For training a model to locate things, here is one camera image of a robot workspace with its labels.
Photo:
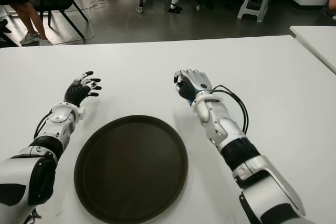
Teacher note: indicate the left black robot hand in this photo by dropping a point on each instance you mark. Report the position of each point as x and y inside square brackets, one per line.
[74, 93]

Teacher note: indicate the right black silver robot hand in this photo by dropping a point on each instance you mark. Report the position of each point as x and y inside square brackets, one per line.
[199, 82]

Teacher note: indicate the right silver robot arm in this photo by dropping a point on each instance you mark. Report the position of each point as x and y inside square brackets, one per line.
[267, 190]

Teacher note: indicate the white side table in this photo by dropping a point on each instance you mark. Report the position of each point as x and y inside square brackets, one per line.
[317, 40]

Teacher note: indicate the round dark brown tray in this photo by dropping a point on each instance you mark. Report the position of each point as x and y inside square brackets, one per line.
[131, 169]

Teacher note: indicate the person in black shorts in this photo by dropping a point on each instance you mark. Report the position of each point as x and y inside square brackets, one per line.
[34, 22]

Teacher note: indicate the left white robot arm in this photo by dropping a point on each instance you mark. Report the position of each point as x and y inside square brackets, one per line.
[18, 174]

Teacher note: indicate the black chair frame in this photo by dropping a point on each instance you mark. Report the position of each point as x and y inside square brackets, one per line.
[4, 31]

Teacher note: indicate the black chair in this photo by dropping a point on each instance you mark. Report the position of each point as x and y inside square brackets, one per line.
[52, 1]

